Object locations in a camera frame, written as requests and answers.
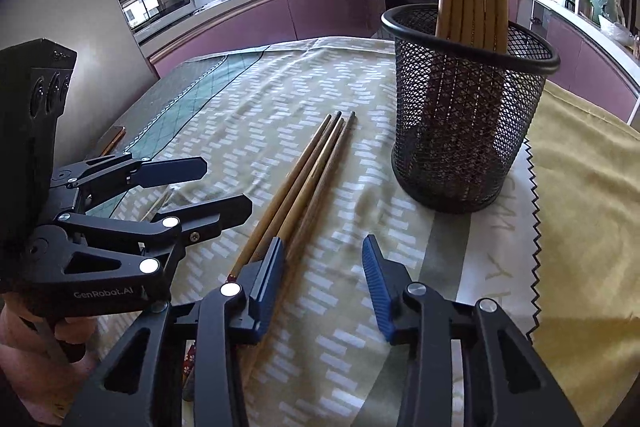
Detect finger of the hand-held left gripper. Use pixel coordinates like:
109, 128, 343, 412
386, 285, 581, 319
50, 153, 208, 204
56, 194, 253, 269

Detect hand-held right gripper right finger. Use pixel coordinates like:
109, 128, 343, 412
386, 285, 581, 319
361, 234, 583, 427

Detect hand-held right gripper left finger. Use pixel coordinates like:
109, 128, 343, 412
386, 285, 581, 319
62, 236, 286, 427

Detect light wooden chopstick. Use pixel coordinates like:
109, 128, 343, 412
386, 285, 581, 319
240, 111, 357, 388
182, 117, 346, 403
226, 111, 333, 283
141, 187, 176, 222

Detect dark brown wooden chopstick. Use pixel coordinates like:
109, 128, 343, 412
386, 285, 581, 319
235, 119, 349, 388

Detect black mesh holder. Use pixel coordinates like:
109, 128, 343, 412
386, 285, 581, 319
381, 3, 561, 214

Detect person's left hand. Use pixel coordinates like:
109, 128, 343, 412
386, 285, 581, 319
0, 296, 98, 390

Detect brown flat object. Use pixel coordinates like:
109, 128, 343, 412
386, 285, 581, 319
100, 126, 127, 155

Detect patterned beige teal tablecloth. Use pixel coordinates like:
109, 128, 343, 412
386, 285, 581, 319
92, 36, 543, 427

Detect pink base cabinets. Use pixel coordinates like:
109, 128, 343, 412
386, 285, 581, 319
505, 0, 640, 128
132, 0, 386, 80

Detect yellow cloth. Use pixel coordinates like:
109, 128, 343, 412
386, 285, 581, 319
522, 79, 640, 427

